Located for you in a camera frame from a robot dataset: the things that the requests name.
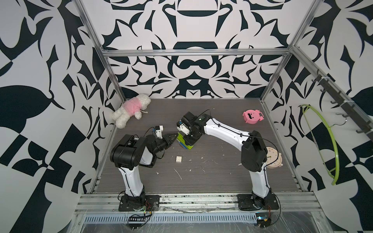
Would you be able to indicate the aluminium front rail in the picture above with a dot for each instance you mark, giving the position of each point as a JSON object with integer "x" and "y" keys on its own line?
{"x": 197, "y": 202}

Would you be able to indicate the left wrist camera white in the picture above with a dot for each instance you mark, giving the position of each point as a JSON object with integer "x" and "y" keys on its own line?
{"x": 158, "y": 130}

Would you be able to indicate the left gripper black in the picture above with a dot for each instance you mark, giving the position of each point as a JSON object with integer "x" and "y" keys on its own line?
{"x": 166, "y": 140}

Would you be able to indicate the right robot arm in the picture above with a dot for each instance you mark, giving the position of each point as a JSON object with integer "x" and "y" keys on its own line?
{"x": 250, "y": 144}

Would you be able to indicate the white plush toy pink shirt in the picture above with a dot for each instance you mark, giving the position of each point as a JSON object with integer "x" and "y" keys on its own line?
{"x": 133, "y": 107}

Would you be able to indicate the green hoop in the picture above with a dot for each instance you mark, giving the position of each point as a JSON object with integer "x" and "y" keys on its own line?
{"x": 324, "y": 139}

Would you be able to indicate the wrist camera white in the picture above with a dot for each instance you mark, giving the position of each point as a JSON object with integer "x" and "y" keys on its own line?
{"x": 158, "y": 130}
{"x": 183, "y": 128}

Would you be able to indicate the beige round clock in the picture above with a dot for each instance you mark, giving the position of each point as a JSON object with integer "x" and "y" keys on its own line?
{"x": 274, "y": 158}

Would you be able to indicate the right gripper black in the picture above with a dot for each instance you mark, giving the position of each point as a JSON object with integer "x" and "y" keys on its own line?
{"x": 188, "y": 141}

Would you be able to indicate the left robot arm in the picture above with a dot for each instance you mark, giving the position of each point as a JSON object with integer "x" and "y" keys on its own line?
{"x": 130, "y": 153}

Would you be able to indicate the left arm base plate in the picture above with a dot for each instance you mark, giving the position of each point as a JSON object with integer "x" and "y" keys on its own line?
{"x": 142, "y": 203}

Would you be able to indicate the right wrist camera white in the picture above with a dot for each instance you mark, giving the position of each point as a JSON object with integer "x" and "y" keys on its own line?
{"x": 183, "y": 128}

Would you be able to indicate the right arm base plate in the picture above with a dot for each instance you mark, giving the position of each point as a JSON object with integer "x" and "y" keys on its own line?
{"x": 252, "y": 202}

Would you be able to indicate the green lego brick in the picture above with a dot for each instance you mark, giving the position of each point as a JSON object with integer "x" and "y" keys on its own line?
{"x": 182, "y": 142}

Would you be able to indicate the pink alarm clock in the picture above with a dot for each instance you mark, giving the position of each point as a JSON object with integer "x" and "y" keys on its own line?
{"x": 252, "y": 116}

